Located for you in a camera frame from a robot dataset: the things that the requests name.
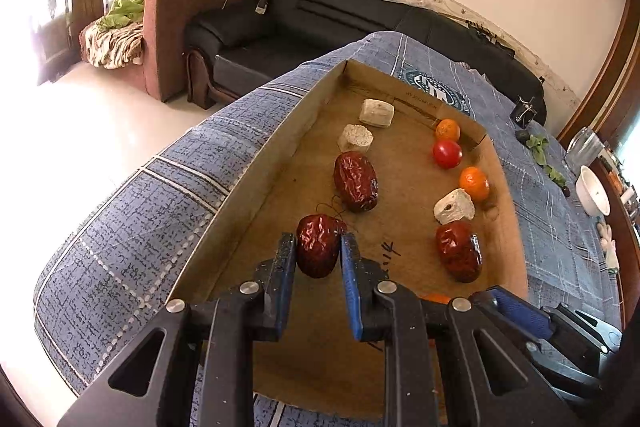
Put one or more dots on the brown armchair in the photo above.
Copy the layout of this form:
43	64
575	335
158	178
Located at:
180	7

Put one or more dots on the white bowl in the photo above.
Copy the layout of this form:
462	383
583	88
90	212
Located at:
592	192

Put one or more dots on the wrinkled red date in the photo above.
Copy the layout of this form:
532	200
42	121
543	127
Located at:
317	249
356	181
458	252

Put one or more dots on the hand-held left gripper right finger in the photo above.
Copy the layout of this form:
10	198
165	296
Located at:
350	292

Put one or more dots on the glass jar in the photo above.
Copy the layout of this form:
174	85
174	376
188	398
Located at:
582	149

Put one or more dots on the wooden door frame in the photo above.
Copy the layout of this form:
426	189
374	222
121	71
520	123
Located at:
615	57

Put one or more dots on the green leafy sprig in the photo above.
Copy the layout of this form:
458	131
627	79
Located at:
538	145

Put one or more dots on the black leather sofa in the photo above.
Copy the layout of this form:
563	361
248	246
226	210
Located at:
320	22

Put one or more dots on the dark green fruit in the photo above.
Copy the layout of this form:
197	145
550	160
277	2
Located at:
521	136

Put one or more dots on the shallow cardboard box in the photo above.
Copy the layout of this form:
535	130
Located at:
400	217

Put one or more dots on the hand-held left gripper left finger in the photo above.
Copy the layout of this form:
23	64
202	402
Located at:
286	287

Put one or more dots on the red cherry tomato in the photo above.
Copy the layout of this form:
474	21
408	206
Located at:
446	154

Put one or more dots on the blue checked blanket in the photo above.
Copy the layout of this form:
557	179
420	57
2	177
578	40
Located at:
150	217

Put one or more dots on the black binder clip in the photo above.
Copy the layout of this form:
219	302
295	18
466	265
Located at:
524	113

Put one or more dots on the wooden side table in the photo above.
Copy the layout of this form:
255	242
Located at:
622	217

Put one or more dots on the small orange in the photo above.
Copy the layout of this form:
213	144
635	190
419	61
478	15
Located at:
436	298
447	130
474	184

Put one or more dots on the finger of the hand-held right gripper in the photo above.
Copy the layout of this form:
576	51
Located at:
522	313

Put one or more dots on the striped patterned throw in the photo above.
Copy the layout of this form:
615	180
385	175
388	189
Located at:
112	44

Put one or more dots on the white lumpy objects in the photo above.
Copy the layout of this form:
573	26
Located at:
608	239

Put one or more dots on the green cloth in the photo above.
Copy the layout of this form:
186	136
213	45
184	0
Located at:
122	10

